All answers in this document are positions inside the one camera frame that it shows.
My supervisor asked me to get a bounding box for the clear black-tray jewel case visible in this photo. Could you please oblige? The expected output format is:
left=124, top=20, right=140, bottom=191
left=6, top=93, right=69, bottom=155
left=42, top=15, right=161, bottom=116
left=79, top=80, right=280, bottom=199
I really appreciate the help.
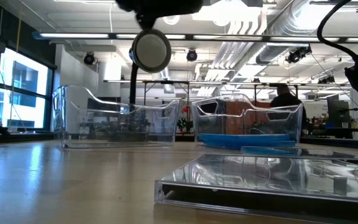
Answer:
left=154, top=154, right=358, bottom=223
left=240, top=146, right=358, bottom=167

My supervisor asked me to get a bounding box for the black gooseneck desk lamp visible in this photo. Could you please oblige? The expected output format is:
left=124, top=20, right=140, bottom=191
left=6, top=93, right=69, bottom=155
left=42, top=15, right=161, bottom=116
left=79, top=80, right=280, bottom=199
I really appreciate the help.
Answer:
left=128, top=28, right=172, bottom=106

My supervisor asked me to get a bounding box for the black aluminium table frame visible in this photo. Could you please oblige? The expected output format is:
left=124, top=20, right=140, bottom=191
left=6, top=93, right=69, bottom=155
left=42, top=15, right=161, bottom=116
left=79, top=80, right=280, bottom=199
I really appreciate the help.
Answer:
left=0, top=132, right=358, bottom=151

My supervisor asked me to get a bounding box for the dark computer monitor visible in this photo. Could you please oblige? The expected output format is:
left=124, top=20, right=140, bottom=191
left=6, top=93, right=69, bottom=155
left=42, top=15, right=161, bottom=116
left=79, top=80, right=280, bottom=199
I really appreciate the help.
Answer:
left=327, top=95, right=351, bottom=125

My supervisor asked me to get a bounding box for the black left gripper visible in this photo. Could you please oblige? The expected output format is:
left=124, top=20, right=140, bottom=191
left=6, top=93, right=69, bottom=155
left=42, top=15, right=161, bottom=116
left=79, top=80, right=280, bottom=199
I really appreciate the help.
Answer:
left=115, top=0, right=204, bottom=31

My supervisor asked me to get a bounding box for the clear plastic bin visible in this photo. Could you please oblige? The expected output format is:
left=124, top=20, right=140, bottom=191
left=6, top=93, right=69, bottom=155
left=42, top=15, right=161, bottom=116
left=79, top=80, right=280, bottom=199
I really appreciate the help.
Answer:
left=52, top=84, right=181, bottom=149
left=191, top=93, right=304, bottom=149

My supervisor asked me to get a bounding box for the orange brown cabinet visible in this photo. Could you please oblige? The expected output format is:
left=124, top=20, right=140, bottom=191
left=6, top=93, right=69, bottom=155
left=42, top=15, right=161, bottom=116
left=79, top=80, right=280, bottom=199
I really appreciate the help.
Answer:
left=225, top=99, right=273, bottom=134

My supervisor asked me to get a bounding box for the white ring ceiling light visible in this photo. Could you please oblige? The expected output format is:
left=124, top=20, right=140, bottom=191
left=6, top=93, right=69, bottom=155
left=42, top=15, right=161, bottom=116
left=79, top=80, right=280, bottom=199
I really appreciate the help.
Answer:
left=163, top=14, right=181, bottom=26

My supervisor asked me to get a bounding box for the yellow extension cord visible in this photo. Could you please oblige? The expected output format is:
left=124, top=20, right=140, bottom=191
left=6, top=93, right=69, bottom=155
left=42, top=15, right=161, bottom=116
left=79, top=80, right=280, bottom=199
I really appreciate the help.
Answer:
left=0, top=0, right=24, bottom=131

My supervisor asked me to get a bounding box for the long ceiling light bar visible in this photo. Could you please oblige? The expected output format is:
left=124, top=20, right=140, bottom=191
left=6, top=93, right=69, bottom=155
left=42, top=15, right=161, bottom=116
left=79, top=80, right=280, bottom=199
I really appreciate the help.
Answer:
left=32, top=30, right=358, bottom=44

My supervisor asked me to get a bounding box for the large window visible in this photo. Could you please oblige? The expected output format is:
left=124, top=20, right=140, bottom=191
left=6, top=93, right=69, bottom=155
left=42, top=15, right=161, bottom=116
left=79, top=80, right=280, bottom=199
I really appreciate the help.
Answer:
left=0, top=46, right=54, bottom=131

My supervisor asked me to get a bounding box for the red flower plant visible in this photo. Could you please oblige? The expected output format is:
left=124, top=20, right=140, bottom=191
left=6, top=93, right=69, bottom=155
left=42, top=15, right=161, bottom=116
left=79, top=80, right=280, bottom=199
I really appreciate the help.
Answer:
left=178, top=105, right=195, bottom=133

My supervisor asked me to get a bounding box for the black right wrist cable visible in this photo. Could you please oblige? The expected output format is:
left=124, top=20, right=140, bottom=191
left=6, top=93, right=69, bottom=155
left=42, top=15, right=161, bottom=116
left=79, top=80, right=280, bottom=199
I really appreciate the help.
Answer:
left=316, top=0, right=358, bottom=63

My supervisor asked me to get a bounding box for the black metal gantry frame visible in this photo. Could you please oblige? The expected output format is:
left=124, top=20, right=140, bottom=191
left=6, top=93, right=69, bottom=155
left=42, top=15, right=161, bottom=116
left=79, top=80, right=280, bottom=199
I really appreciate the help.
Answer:
left=253, top=82, right=300, bottom=108

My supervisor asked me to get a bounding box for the person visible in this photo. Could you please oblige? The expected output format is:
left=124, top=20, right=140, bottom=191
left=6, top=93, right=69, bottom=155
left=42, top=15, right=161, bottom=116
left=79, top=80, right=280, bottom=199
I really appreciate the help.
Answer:
left=270, top=83, right=308, bottom=131

